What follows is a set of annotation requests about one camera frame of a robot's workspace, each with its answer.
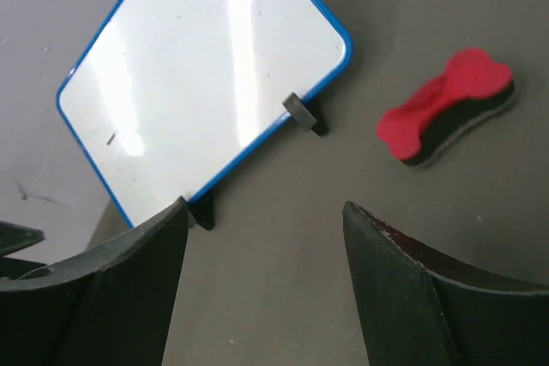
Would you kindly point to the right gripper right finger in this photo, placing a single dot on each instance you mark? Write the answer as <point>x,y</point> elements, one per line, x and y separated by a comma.
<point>419,306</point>

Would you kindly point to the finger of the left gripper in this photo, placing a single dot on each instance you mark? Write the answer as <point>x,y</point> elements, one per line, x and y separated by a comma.
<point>14,238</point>

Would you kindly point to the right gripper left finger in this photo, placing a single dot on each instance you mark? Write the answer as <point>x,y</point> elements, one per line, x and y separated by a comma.
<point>109,305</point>

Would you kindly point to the red whiteboard eraser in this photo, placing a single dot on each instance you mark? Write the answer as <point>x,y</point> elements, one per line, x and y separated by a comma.
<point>472,87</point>

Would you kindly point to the blue framed whiteboard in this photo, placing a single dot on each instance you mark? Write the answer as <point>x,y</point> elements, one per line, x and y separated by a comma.
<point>169,93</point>

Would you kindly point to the grey wire whiteboard stand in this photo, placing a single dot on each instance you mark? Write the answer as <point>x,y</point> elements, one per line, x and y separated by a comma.
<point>306,113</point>

